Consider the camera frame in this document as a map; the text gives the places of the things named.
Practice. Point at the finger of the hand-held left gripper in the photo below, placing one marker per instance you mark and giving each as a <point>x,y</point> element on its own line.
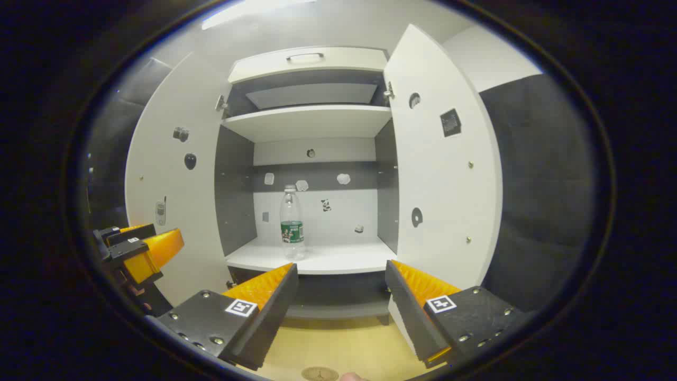
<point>132,233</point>
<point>127,250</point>

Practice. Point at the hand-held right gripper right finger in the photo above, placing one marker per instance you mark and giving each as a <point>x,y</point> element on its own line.
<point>410,312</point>

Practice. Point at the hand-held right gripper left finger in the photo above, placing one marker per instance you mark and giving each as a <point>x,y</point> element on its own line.
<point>275,312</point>

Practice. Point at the white cabinet door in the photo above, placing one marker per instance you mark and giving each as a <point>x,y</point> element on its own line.
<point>174,185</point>
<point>439,185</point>

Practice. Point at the white cabinet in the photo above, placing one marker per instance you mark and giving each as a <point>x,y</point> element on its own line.
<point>317,259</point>

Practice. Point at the round brown coaster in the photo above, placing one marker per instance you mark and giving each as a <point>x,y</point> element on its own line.
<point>320,374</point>

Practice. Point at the clear plastic bottle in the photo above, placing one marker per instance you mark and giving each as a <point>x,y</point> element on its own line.
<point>292,227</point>

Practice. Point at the white cabinet shelf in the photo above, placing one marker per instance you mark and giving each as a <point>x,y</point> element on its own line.
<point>307,123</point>

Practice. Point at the white cabinet drawer front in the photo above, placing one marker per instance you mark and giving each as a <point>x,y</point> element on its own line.
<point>338,61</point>

